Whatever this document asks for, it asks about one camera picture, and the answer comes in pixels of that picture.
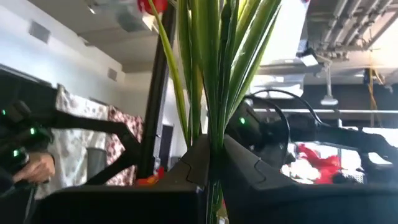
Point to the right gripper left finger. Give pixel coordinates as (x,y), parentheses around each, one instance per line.
(140,205)

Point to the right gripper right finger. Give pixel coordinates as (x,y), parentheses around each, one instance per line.
(311,205)

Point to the red artificial flower bunch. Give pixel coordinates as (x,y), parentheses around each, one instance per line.
(214,77)
(323,165)

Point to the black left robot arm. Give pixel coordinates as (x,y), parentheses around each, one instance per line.
(342,137)

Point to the orange red object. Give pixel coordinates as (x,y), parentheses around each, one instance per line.
(149,180)

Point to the grey cylinder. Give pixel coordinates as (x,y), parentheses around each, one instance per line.
(96,163)

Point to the silver horizontal bar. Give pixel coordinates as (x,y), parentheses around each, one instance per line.
(342,110)

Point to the white pendant lamp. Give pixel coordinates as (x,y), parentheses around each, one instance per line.
(329,100)

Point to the person's hand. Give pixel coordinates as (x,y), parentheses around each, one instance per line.
(34,169)

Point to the black aluminium table frame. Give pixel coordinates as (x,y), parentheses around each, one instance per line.
(157,93)

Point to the grey wall vent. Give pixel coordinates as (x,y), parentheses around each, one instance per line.
(112,74)
(39,31)

